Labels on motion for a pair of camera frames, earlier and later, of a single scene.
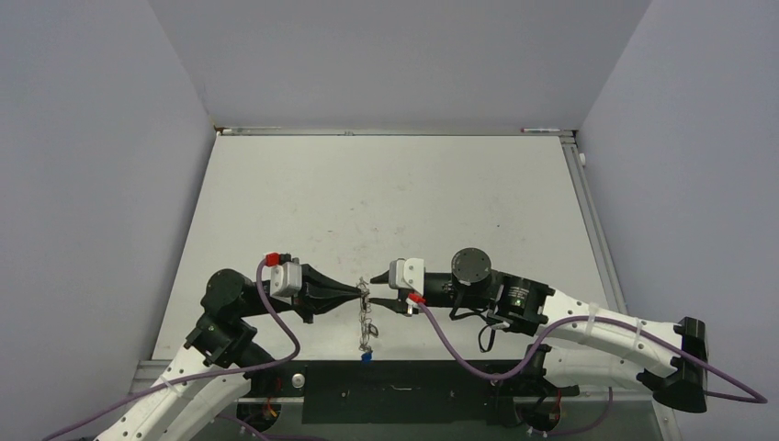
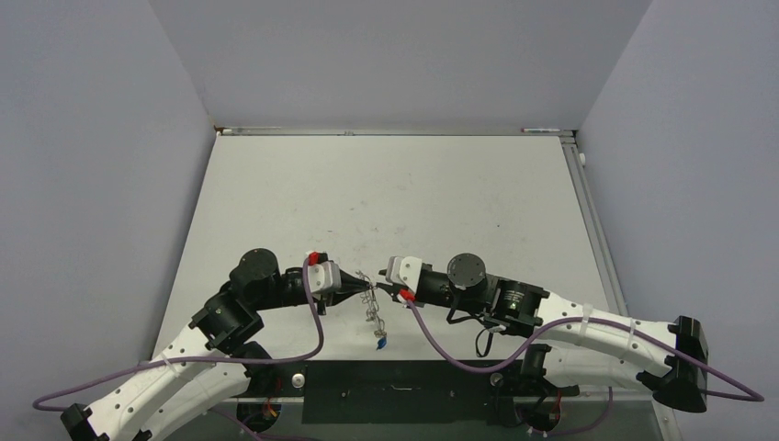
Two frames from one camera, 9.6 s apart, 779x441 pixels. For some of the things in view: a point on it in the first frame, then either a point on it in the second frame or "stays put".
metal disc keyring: x=366 y=311 to x=367 y=297
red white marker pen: x=536 y=130 stays put
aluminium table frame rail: x=570 y=143 stays put
